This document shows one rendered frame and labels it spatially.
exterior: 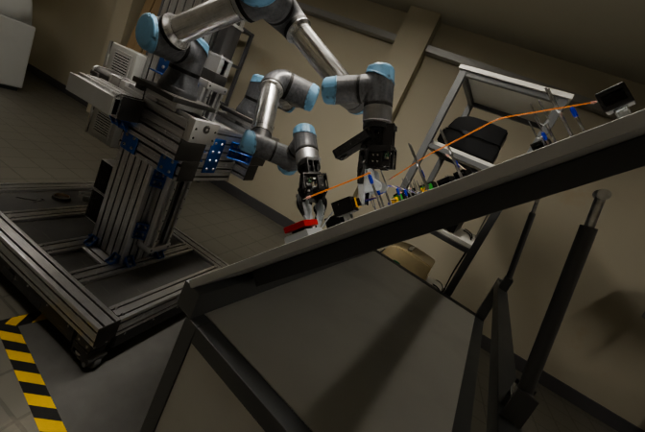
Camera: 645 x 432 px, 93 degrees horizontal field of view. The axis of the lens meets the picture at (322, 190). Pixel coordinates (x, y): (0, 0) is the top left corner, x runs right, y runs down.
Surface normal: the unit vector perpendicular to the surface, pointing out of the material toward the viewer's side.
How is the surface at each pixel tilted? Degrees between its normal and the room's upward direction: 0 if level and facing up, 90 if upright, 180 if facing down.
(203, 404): 90
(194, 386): 90
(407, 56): 90
